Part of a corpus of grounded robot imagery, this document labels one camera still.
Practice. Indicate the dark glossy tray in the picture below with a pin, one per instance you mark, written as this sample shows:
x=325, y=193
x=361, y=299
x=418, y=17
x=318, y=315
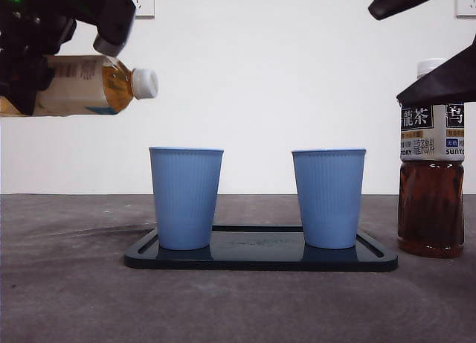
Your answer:
x=260, y=259

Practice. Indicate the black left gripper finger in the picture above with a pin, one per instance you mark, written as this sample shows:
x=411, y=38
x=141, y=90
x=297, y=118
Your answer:
x=26, y=82

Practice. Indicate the dark oolong tea bottle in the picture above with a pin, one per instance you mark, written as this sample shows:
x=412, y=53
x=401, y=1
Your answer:
x=431, y=194

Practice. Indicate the white wall socket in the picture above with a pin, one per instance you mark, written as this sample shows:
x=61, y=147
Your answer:
x=147, y=4
x=466, y=4

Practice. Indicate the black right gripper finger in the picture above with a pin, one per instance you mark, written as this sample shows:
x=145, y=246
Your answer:
x=405, y=0
x=450, y=82

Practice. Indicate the blue ribbed cup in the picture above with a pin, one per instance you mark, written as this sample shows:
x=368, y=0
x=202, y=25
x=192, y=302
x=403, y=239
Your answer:
x=186, y=201
x=329, y=201

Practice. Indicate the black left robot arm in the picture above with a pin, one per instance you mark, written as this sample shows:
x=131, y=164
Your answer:
x=41, y=19

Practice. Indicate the pale tea bottle white label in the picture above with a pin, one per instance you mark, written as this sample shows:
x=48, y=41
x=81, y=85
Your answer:
x=93, y=86

